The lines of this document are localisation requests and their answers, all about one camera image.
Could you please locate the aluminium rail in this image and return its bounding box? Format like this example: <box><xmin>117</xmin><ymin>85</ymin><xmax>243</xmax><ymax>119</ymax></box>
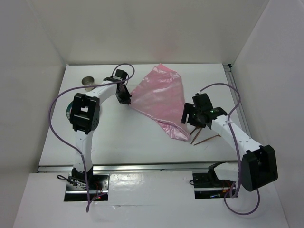
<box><xmin>222</xmin><ymin>64</ymin><xmax>251</xmax><ymax>137</ymax></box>
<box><xmin>37</xmin><ymin>161</ymin><xmax>238</xmax><ymax>173</ymax></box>

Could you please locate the front aluminium rail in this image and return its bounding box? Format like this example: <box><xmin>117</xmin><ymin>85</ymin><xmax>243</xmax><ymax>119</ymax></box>
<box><xmin>37</xmin><ymin>161</ymin><xmax>238</xmax><ymax>173</ymax></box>

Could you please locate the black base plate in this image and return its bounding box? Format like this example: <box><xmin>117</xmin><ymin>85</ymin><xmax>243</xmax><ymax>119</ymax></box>
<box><xmin>189</xmin><ymin>171</ymin><xmax>233</xmax><ymax>200</ymax></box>
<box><xmin>64</xmin><ymin>173</ymin><xmax>110</xmax><ymax>202</ymax></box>

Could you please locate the small metal cup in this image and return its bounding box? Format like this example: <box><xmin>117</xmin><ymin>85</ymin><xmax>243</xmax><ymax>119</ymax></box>
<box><xmin>81</xmin><ymin>76</ymin><xmax>95</xmax><ymax>92</ymax></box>

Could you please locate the pink satin rose cloth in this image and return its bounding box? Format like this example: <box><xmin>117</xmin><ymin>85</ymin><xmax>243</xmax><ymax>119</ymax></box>
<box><xmin>130</xmin><ymin>64</ymin><xmax>190</xmax><ymax>141</ymax></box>

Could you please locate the wooden knife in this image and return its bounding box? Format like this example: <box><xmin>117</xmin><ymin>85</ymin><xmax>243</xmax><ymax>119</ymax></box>
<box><xmin>190</xmin><ymin>130</ymin><xmax>200</xmax><ymax>144</ymax></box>

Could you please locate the right side aluminium rail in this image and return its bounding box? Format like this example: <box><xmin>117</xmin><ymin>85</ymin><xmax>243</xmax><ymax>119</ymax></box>
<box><xmin>222</xmin><ymin>64</ymin><xmax>251</xmax><ymax>137</ymax></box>

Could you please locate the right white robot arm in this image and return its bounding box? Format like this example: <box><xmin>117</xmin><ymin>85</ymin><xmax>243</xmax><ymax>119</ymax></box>
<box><xmin>181</xmin><ymin>94</ymin><xmax>278</xmax><ymax>192</ymax></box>

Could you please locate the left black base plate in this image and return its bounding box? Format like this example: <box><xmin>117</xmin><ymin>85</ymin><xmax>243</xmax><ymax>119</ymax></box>
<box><xmin>64</xmin><ymin>173</ymin><xmax>110</xmax><ymax>202</ymax></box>

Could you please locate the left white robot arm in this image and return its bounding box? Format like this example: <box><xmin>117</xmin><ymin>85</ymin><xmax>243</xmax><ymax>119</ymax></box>
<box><xmin>69</xmin><ymin>69</ymin><xmax>131</xmax><ymax>190</ymax></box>

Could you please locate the white plate with coloured rim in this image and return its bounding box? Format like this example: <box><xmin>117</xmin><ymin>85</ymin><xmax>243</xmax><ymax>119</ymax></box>
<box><xmin>65</xmin><ymin>99</ymin><xmax>103</xmax><ymax>121</ymax></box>

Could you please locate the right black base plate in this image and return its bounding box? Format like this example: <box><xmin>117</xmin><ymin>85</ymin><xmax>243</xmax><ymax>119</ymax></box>
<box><xmin>189</xmin><ymin>171</ymin><xmax>233</xmax><ymax>200</ymax></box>

